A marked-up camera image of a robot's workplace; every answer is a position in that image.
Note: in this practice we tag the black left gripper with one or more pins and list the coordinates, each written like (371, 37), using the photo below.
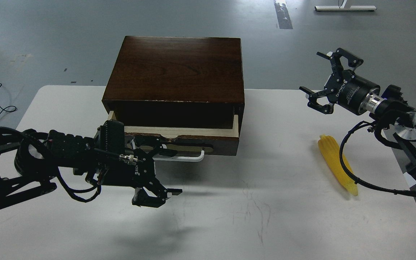
(137, 170)

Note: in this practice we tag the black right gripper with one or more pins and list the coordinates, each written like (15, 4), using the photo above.
(350, 92)

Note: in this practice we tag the wooden drawer with white handle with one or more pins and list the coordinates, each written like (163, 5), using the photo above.
(192, 144)

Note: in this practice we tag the yellow toy corn cob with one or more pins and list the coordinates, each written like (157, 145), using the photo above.
(329, 148)

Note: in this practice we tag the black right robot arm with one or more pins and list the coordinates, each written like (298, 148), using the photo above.
(394, 121)

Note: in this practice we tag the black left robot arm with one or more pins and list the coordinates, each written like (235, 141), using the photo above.
(29, 160)

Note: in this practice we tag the white metal stand base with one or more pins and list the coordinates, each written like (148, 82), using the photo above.
(345, 6)

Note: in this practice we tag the grey floor tape strip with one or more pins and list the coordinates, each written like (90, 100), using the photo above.
(282, 15)

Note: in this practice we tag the dark wooden cabinet box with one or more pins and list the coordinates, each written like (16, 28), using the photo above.
(177, 82)

